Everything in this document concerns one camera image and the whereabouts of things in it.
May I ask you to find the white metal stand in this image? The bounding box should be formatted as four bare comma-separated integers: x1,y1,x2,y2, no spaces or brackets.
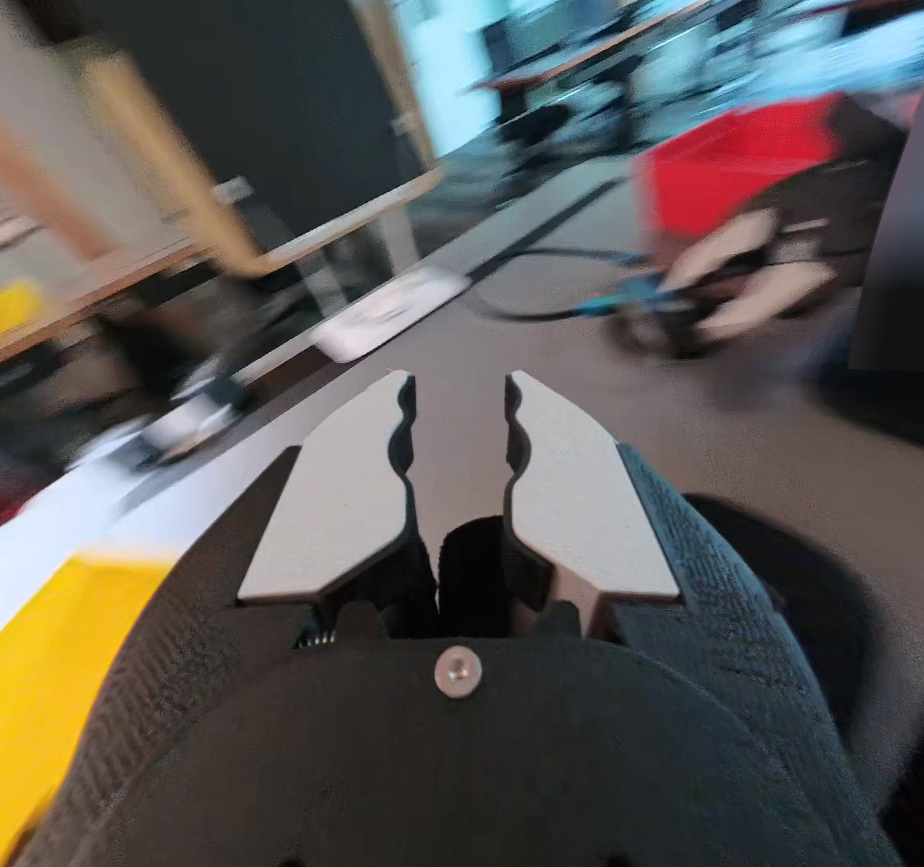
312,266,472,364

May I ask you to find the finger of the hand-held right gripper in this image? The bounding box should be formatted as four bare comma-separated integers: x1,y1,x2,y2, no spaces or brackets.
664,210,782,292
700,262,837,342

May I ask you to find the black square panel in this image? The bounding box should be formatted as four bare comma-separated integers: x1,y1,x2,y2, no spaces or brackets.
54,0,434,261

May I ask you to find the red plastic bin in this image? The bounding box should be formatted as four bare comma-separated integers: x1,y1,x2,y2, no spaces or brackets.
634,93,847,241

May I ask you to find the black blue braided HDMI cable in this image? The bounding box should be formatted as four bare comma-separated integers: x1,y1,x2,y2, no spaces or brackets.
465,246,668,323

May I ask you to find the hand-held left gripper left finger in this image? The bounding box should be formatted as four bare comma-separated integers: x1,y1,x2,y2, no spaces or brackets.
237,369,418,604

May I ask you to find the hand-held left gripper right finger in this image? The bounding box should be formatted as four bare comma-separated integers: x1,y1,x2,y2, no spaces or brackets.
503,369,681,604

